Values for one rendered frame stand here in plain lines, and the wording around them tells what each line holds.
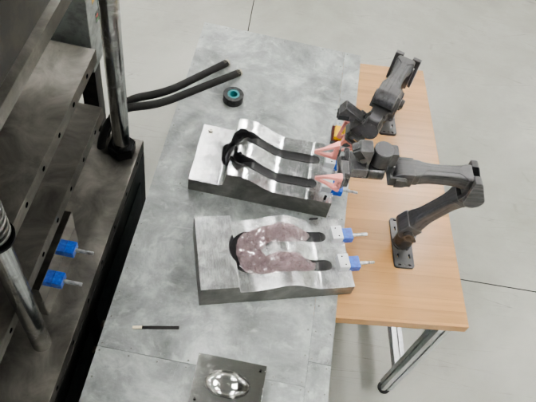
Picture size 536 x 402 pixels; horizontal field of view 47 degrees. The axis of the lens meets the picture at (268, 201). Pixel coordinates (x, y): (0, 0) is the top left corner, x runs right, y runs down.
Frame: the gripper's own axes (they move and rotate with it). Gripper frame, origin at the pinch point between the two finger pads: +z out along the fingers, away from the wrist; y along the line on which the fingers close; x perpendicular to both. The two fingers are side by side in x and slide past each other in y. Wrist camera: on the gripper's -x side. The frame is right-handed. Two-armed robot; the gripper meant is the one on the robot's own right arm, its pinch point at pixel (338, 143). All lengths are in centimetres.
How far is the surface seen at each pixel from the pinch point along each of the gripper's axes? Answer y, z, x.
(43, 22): 32, 0, -97
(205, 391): 86, 32, -12
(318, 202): 15.5, 13.7, 5.4
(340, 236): 27.4, 10.0, 13.5
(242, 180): 15.7, 25.2, -19.5
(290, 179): 8.2, 19.2, -3.9
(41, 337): 80, 55, -54
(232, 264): 47, 26, -16
